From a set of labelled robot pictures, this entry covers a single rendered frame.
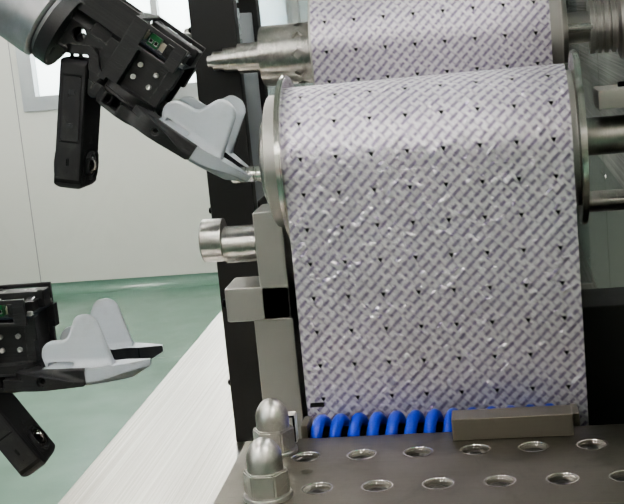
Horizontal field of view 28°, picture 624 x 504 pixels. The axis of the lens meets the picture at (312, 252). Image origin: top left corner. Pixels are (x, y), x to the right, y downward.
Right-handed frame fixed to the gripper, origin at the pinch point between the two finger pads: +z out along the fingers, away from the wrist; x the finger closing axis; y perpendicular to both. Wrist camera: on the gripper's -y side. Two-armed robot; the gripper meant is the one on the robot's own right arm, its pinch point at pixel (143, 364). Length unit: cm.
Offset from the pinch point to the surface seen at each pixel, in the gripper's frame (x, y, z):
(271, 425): -8.3, -3.3, 12.4
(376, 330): -0.3, 1.9, 20.5
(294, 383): 7.7, -4.8, 11.7
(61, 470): 272, -109, -115
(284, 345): 7.7, -1.1, 11.2
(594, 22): 28, 25, 42
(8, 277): 556, -99, -241
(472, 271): -0.3, 6.4, 28.9
